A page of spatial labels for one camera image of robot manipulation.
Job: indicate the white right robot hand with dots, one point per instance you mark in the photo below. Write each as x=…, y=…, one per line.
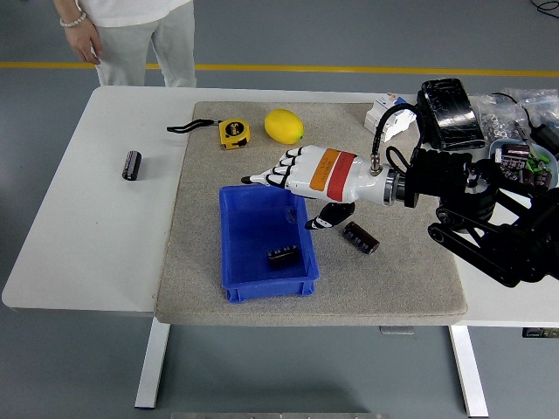
x=332, y=174

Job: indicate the person's right hand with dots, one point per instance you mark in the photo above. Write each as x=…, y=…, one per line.
x=83, y=41

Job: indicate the black cylindrical battery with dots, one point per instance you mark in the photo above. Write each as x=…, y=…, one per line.
x=284, y=257
x=360, y=237
x=132, y=165

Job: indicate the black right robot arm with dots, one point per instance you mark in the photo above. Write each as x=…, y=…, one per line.
x=441, y=174

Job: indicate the person's right forearm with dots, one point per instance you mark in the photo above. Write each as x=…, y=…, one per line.
x=67, y=8

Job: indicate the blue plastic box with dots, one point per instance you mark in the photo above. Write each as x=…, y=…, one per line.
x=249, y=244

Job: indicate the person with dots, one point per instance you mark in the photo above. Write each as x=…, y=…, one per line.
x=131, y=39

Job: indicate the yellow lemon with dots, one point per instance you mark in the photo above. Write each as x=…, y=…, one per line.
x=283, y=126

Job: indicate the white circuit breaker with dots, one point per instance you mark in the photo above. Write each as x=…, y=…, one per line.
x=395, y=122

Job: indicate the yellow tape measure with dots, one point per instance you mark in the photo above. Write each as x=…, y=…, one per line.
x=235, y=133

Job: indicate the grey-brown mat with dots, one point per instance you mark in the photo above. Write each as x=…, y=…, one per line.
x=371, y=283

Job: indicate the glossy black pedal case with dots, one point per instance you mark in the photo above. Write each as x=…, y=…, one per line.
x=452, y=113

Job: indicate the light blue bowl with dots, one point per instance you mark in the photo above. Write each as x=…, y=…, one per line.
x=495, y=148

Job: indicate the clear bag of washers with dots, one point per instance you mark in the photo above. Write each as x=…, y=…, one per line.
x=498, y=120

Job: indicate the large brown capacitor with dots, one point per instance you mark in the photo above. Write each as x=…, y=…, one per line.
x=515, y=157

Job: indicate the green terminal connector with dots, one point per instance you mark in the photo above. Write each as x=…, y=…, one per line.
x=537, y=162

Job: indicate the small dark capacitor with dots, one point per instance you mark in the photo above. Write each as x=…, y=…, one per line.
x=539, y=178

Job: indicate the black power adapter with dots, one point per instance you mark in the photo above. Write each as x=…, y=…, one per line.
x=546, y=133

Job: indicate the clear plastic parts bag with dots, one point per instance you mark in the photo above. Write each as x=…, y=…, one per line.
x=539, y=102

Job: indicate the white table leg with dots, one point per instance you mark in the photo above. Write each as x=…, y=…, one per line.
x=469, y=371
x=152, y=366

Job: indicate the table height control panel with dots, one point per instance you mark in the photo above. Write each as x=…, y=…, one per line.
x=540, y=332

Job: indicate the grey under-table bracket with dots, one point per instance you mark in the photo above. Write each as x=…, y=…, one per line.
x=396, y=330

